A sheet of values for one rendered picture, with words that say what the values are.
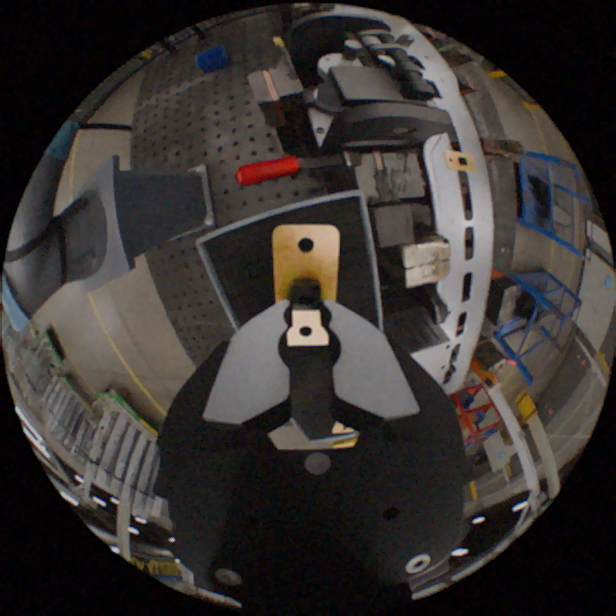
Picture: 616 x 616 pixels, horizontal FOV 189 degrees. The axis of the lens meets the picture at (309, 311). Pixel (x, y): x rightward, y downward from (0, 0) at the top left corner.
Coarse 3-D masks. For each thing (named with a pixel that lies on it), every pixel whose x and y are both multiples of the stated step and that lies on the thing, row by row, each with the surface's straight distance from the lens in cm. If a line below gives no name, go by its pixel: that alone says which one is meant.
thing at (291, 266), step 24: (288, 240) 12; (336, 240) 13; (288, 264) 13; (312, 264) 13; (336, 264) 13; (288, 288) 13; (312, 288) 12; (312, 312) 14; (288, 336) 15; (312, 336) 15
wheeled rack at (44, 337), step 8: (40, 336) 731; (48, 336) 594; (48, 344) 631; (48, 352) 724; (56, 352) 598; (24, 360) 768; (56, 360) 600; (56, 368) 598; (32, 384) 772; (40, 384) 775; (40, 400) 593
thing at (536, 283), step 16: (512, 272) 245; (544, 272) 323; (528, 288) 228; (544, 288) 257; (560, 288) 297; (528, 304) 265; (544, 304) 219; (560, 304) 335; (576, 304) 291; (512, 320) 280; (528, 320) 264; (544, 320) 266; (560, 320) 213; (496, 336) 268; (512, 352) 257; (528, 352) 283; (560, 352) 344
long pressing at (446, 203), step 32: (416, 32) 72; (448, 96) 52; (480, 160) 50; (448, 192) 42; (480, 192) 49; (448, 224) 42; (480, 224) 49; (480, 256) 50; (448, 288) 47; (480, 288) 54; (448, 320) 52; (480, 320) 61; (448, 384) 74
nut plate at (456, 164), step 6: (450, 156) 43; (456, 156) 44; (462, 156) 46; (468, 156) 47; (450, 162) 43; (456, 162) 44; (462, 162) 44; (468, 162) 47; (450, 168) 43; (456, 168) 44; (462, 168) 45; (468, 168) 46; (474, 168) 48
